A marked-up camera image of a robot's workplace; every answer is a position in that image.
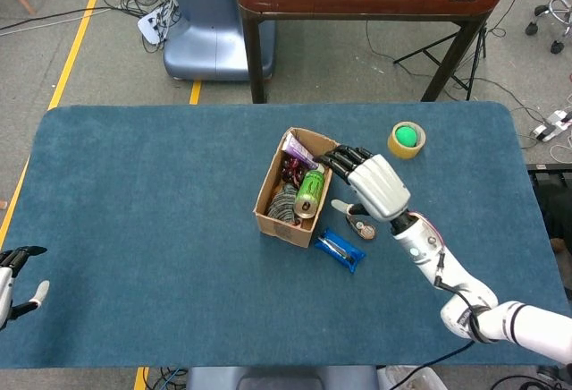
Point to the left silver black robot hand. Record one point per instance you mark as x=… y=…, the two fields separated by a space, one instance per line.
x=4 y=282

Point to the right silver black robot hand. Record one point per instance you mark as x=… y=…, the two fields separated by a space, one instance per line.
x=377 y=184

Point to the small brown oval object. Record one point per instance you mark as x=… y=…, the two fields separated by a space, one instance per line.
x=364 y=230

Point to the green soda can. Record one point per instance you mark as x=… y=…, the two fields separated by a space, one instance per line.
x=310 y=191

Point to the blue cookie snack pack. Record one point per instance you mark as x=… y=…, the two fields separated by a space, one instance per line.
x=339 y=251

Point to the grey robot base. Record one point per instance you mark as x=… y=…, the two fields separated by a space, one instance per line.
x=277 y=378

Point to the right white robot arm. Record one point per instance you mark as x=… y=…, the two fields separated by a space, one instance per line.
x=536 y=323

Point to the yellow tape roll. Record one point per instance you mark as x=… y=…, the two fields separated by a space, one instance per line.
x=402 y=150

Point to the brown cardboard box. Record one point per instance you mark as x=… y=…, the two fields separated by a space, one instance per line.
x=286 y=231

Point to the green ball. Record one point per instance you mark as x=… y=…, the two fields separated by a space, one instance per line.
x=406 y=136

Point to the dark red grape bunch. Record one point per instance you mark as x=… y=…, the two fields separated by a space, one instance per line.
x=291 y=171

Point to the purple white tube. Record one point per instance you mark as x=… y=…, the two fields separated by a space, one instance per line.
x=297 y=148

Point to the grey striped knitted cloth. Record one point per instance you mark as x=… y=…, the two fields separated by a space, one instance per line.
x=281 y=204

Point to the blue felt table mat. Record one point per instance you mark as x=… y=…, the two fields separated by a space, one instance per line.
x=134 y=229

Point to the black equipment case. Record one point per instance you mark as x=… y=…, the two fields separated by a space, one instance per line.
x=549 y=202

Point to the white power strip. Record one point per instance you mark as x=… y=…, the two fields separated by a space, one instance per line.
x=149 y=27
x=558 y=118
x=543 y=132

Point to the black tripod stand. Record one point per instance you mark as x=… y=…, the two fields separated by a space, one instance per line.
x=482 y=43

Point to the brown mahjong table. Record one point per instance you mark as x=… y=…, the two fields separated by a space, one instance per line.
x=357 y=3

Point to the white plastic bag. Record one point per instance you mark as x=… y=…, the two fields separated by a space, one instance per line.
x=406 y=381

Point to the chrome wheeled stool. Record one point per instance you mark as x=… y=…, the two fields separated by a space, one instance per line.
x=531 y=28

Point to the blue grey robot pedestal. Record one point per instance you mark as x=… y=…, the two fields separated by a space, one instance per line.
x=210 y=41

